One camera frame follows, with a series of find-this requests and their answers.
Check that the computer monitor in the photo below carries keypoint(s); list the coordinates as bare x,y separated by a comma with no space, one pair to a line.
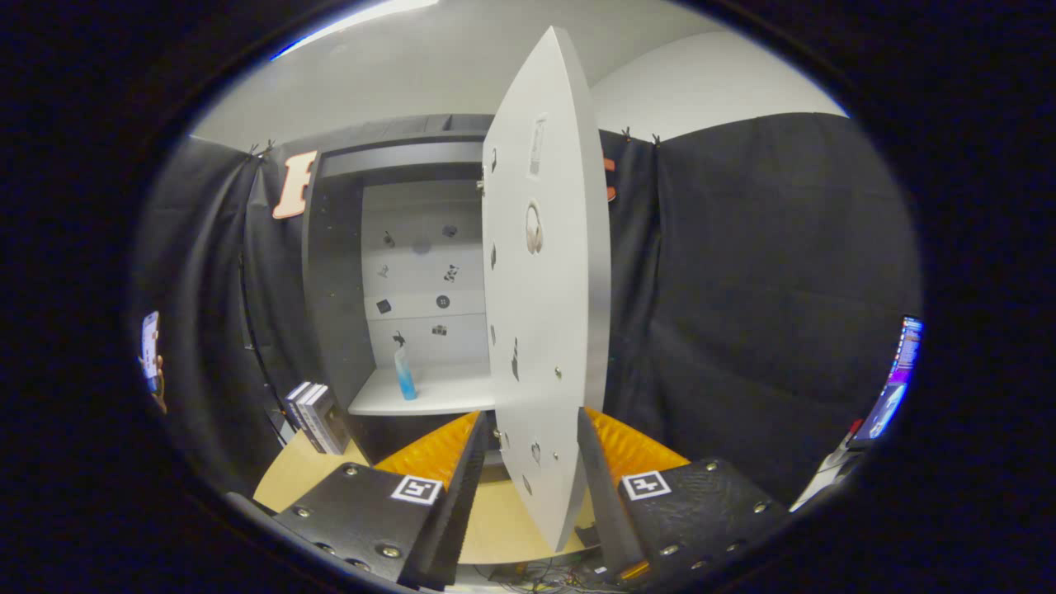
895,379

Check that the white cabinet shelf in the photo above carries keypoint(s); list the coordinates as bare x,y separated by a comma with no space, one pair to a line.
445,392

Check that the grey cabinet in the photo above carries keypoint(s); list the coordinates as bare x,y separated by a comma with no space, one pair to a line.
334,313

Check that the smartphone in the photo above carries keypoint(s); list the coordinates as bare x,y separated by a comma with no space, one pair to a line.
150,346

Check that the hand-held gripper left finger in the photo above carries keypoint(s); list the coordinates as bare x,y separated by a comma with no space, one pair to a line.
454,511

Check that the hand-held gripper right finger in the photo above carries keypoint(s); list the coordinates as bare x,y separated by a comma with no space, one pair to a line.
610,511

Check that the black backdrop cloth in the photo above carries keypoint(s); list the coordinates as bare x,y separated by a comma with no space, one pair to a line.
742,313

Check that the white cabinet door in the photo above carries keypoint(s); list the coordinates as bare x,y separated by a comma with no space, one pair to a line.
544,330

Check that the blue and white tube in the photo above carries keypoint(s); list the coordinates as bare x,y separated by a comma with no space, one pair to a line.
405,379

